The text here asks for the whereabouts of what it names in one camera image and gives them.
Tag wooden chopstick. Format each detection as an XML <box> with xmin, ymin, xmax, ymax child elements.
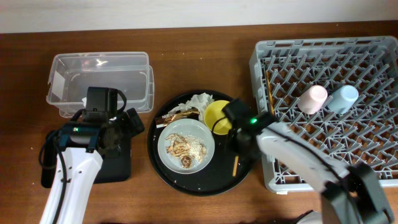
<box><xmin>266</xmin><ymin>70</ymin><xmax>275</xmax><ymax>116</ymax></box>
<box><xmin>232</xmin><ymin>156</ymin><xmax>239</xmax><ymax>177</ymax></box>

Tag pink cup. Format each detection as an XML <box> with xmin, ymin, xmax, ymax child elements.
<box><xmin>297</xmin><ymin>85</ymin><xmax>328</xmax><ymax>114</ymax></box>

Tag blue cup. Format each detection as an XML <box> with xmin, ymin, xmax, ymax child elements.
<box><xmin>326</xmin><ymin>85</ymin><xmax>359</xmax><ymax>114</ymax></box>

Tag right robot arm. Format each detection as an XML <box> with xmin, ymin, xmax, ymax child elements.
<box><xmin>228</xmin><ymin>114</ymin><xmax>395</xmax><ymax>223</ymax></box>

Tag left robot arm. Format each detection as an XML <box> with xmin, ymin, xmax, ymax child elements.
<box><xmin>39</xmin><ymin>86</ymin><xmax>144</xmax><ymax>223</ymax></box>

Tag grey dishwasher rack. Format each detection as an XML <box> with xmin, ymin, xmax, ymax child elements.
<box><xmin>249</xmin><ymin>36</ymin><xmax>397</xmax><ymax>187</ymax></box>

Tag brown coffee sachet wrapper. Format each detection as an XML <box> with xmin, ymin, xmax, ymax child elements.
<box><xmin>155</xmin><ymin>109</ymin><xmax>200</xmax><ymax>128</ymax></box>

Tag yellow bowl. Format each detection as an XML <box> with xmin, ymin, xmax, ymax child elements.
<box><xmin>204</xmin><ymin>100</ymin><xmax>232</xmax><ymax>135</ymax></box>

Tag clear plastic bin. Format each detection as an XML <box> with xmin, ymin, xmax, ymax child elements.
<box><xmin>46</xmin><ymin>52</ymin><xmax>155</xmax><ymax>118</ymax></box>

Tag black rectangular tray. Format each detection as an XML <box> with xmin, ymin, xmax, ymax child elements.
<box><xmin>39</xmin><ymin>131</ymin><xmax>131</xmax><ymax>189</ymax></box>

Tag grey plate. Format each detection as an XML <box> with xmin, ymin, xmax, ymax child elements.
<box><xmin>157</xmin><ymin>118</ymin><xmax>215</xmax><ymax>174</ymax></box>

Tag food scraps on plate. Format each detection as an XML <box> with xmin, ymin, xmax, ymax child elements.
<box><xmin>165</xmin><ymin>133</ymin><xmax>207</xmax><ymax>169</ymax></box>

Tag crumpled white napkin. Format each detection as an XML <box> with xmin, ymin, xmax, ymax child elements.
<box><xmin>168</xmin><ymin>93</ymin><xmax>215</xmax><ymax>122</ymax></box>

